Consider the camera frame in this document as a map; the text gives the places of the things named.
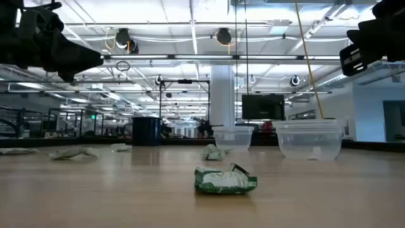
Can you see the small clear plastic container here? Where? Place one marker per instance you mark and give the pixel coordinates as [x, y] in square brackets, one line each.
[233, 138]

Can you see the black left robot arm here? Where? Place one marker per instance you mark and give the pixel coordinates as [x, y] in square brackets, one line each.
[8, 35]

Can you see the white round column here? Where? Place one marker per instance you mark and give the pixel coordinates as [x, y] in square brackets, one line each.
[222, 95]

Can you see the green white snack packet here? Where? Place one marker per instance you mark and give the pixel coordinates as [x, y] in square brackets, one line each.
[225, 181]

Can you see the long ceiling light bar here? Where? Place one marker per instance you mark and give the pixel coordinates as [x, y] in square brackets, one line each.
[202, 57]

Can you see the black table frame rail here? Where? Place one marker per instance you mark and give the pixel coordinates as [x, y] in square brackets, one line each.
[63, 142]

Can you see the black waste bin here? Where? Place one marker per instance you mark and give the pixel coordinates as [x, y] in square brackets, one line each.
[146, 130]

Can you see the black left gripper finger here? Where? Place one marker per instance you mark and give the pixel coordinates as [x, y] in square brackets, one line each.
[67, 76]
[79, 55]

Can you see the black metal workstation frame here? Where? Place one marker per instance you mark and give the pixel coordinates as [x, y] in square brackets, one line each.
[185, 81]

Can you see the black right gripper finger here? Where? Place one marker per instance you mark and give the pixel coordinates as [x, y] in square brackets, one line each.
[357, 35]
[354, 60]

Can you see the black monitor screen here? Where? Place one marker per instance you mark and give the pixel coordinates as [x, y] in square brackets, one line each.
[263, 106]

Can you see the large clear plastic bowl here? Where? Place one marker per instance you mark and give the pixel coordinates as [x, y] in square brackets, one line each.
[309, 141]

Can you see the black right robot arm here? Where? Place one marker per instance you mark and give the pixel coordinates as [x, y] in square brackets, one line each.
[392, 8]

